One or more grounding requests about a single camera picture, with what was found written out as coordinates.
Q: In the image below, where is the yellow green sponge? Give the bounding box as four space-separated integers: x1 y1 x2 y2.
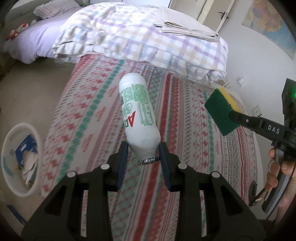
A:
205 87 243 136

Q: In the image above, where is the blue cereal box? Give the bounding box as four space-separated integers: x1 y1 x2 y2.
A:
15 134 37 167

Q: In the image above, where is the white green plastic bottle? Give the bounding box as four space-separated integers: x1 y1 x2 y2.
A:
119 73 161 165

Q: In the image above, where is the white round trash bin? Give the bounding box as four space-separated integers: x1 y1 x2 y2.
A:
1 123 43 197

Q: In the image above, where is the right hand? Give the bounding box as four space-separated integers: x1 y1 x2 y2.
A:
262 148 295 213

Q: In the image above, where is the patterned bed sheet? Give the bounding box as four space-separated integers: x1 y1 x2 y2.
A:
41 55 258 240

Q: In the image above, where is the white door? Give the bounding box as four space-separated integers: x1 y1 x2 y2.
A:
172 0 235 33

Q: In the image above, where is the folded newspaper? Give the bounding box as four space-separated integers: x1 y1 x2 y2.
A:
154 22 220 42

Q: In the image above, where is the plaid checkered quilt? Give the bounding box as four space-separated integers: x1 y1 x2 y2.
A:
53 2 228 82

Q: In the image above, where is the lavender pillow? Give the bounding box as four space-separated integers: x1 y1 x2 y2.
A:
4 19 66 64

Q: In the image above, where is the red white plush toy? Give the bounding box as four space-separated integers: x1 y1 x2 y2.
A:
9 22 35 40

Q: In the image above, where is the checkered grey pillow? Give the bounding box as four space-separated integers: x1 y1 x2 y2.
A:
33 0 80 20

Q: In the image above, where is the white wall socket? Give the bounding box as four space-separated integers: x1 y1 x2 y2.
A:
252 105 262 118

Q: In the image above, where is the wall map poster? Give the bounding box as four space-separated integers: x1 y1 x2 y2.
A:
242 0 295 59

